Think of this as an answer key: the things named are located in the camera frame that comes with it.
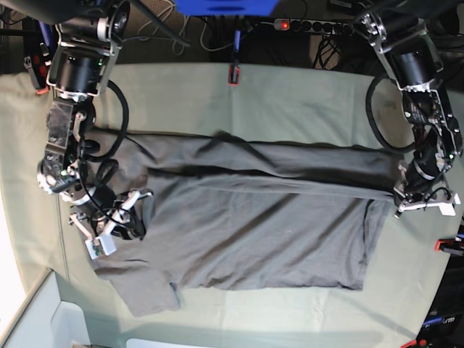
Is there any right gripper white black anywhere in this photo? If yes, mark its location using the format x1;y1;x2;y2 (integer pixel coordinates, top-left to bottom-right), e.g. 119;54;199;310
69;189;153;241

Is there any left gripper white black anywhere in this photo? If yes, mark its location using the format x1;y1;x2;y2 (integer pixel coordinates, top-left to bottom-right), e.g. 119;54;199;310
394;181;457;218

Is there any grey t-shirt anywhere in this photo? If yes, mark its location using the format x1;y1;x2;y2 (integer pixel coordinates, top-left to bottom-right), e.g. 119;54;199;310
91;133;399;316

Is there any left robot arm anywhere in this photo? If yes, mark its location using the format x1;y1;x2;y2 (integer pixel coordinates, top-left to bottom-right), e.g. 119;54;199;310
355;1;463;218

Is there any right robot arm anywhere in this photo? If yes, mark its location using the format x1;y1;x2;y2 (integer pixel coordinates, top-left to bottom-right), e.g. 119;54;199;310
37;1;152;260

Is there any red black clamp right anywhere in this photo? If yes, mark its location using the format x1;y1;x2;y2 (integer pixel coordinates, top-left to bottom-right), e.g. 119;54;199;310
434;233;464;257

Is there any red black clamp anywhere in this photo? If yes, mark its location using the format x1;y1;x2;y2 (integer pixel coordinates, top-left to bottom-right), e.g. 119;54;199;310
22;18;57;95
434;233;464;257

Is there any white storage bin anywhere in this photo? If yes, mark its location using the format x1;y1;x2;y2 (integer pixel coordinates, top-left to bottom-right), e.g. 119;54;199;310
1;268;91;348

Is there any green table cloth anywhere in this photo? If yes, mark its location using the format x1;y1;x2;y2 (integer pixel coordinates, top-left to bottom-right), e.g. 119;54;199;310
1;63;461;347

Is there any red blue clamp centre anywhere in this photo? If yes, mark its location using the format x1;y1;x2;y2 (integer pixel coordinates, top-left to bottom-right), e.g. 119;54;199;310
228;30;241;86

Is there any red black clamp left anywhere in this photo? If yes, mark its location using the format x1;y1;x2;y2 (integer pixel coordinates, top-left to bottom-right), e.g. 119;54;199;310
22;18;57;95

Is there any black power strip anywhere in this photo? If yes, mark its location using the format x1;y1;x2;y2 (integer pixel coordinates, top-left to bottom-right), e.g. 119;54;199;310
270;18;353;36

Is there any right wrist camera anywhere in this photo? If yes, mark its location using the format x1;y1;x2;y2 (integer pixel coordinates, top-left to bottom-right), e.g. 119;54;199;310
84;234;117;260

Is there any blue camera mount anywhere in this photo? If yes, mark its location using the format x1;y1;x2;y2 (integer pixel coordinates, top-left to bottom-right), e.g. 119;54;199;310
175;0;278;17

